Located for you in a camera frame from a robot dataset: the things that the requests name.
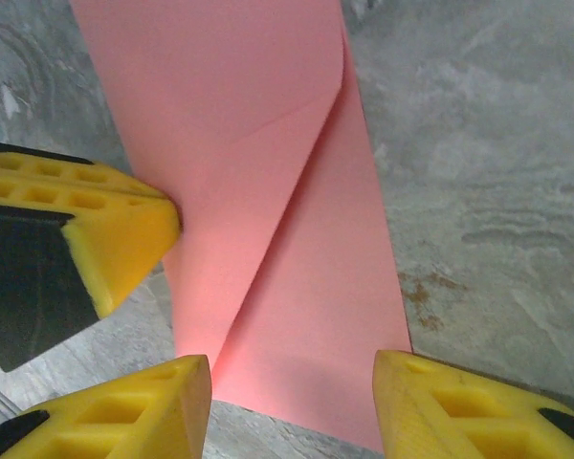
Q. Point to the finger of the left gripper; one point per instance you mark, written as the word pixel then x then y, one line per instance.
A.
pixel 52 165
pixel 38 277

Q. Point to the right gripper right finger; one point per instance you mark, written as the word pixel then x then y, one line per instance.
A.
pixel 459 421

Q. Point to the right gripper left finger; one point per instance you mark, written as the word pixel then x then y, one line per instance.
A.
pixel 124 421

